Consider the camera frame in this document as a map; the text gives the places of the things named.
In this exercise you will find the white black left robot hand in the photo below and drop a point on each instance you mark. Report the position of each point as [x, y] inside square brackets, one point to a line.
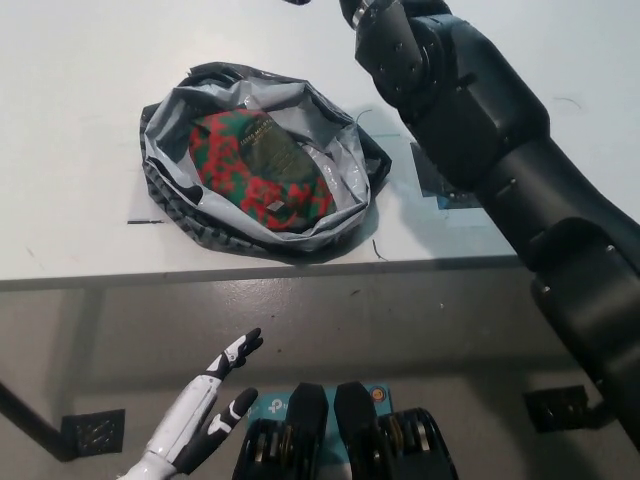
[190, 415]

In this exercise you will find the red green coffee bean bag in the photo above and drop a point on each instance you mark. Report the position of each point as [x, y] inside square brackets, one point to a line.
[235, 165]

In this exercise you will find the black grey plastic bag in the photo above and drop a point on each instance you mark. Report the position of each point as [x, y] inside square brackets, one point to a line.
[165, 125]

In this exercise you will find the black perforated floor plate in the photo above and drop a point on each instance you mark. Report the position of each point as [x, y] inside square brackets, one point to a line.
[92, 432]
[555, 410]

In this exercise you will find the black slanted table leg bar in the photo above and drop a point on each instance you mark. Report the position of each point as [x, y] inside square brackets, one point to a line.
[30, 417]

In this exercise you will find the small black tape strip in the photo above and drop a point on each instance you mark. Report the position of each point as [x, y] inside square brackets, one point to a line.
[145, 221]

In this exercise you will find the black tape patch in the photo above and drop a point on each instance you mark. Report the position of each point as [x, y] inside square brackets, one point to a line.
[425, 175]

